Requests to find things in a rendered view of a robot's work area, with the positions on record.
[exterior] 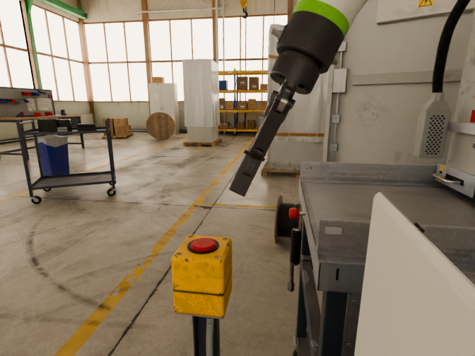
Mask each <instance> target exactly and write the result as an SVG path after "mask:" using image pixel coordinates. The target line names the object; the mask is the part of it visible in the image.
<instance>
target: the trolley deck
mask: <svg viewBox="0 0 475 356"><path fill-rule="evenodd" d="M298 192H299V196H300V202H301V207H302V211H303V212H305V215H304V216H303V218H304V222H305V229H306V233H307V240H308V244H309V248H310V255H311V259H312V266H313V270H314V274H315V281H316V286H317V290H319V291H326V292H341V293H349V294H357V295H361V294H362V289H363V279H364V272H365V262H366V259H359V258H349V257H339V256H320V255H317V250H316V246H315V244H318V236H319V219H328V220H353V221H366V222H370V221H371V215H372V209H373V198H374V197H375V195H376V194H377V193H379V192H382V193H383V194H384V195H385V196H386V197H387V198H388V199H389V200H390V201H391V202H392V203H393V204H394V205H395V206H396V207H397V208H398V209H399V210H400V211H401V212H402V213H403V214H404V215H405V216H406V217H407V218H408V219H409V220H410V221H411V222H412V223H413V224H414V223H415V222H417V223H418V224H419V225H442V226H455V227H475V201H474V200H472V198H471V197H469V196H467V195H465V194H463V193H461V192H459V191H456V190H454V189H452V188H441V187H422V186H386V185H367V184H330V183H312V182H300V178H299V191H298ZM325 233H333V234H341V227H325ZM456 267H457V268H458V269H459V270H460V271H461V272H462V273H463V274H464V275H465V276H466V277H467V278H468V279H469V280H470V281H471V282H472V283H473V284H474V285H475V267H473V266H456Z"/></svg>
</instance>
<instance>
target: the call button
mask: <svg viewBox="0 0 475 356"><path fill-rule="evenodd" d="M190 246H191V248H192V249H193V250H196V251H208V250H211V249H213V248H214V247H215V246H216V243H215V242H214V241H213V240H212V239H209V238H199V239H196V240H194V241H193V242H192V243H191V245H190Z"/></svg>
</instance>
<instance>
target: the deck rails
mask: <svg viewBox="0 0 475 356"><path fill-rule="evenodd" d="M303 165H312V169H303ZM436 169H437V165H395V164H370V163H344V162H301V163H300V182H312V183H330V184H367V185H386V186H422V187H441V188H450V187H448V186H446V185H444V184H442V183H440V182H438V181H436V180H435V177H434V176H432V174H434V173H436ZM420 226H421V227H422V228H423V229H424V230H425V232H424V233H423V234H424V235H425V236H426V237H427V238H428V239H429V240H430V241H431V242H432V243H433V244H434V245H435V246H436V247H437V248H438V249H439V250H440V251H441V252H442V253H443V254H444V255H445V256H446V257H447V258H448V259H449V260H450V261H451V262H452V263H453V264H454V265H455V266H473V267H475V227H455V226H442V225H420ZM325 227H341V234H333V233H325ZM369 232H370V222H366V221H353V220H328V219H319V236H318V244H315V246H316V250H317V255H320V256H339V257H349V258H359V259H366V256H367V249H368V238H369Z"/></svg>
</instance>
